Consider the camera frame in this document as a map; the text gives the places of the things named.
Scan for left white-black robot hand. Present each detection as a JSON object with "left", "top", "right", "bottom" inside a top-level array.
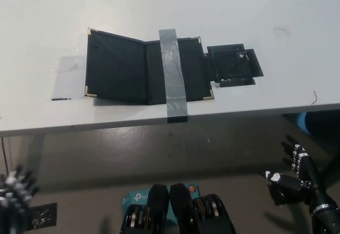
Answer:
[{"left": 0, "top": 164, "right": 40, "bottom": 219}]

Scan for right white-black robot hand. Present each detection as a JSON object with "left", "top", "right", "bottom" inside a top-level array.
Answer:
[{"left": 265, "top": 135, "right": 330, "bottom": 214}]

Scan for black USC diary gold corners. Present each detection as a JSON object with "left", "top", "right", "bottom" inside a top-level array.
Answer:
[{"left": 84, "top": 27, "right": 215, "bottom": 106}]

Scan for blue object under desk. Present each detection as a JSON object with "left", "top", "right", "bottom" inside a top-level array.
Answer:
[{"left": 297, "top": 113, "right": 312, "bottom": 135}]

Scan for black tape patch on desk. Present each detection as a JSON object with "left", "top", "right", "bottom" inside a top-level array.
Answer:
[{"left": 203, "top": 43, "right": 265, "bottom": 88}]

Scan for black tape patch on floor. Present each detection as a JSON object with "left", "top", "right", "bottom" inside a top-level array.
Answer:
[{"left": 25, "top": 202, "right": 58, "bottom": 231}]

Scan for teal tp-link box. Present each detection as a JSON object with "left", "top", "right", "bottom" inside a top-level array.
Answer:
[{"left": 121, "top": 183, "right": 199, "bottom": 226}]

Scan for clear plastic tape patch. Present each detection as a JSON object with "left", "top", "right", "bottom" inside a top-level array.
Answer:
[{"left": 50, "top": 55, "right": 89, "bottom": 101}]

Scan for thin dark cable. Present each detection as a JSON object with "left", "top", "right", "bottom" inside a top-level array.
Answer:
[{"left": 1, "top": 137, "right": 9, "bottom": 175}]

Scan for grey duct tape strip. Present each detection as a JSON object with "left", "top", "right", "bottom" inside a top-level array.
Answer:
[{"left": 158, "top": 28, "right": 190, "bottom": 124}]

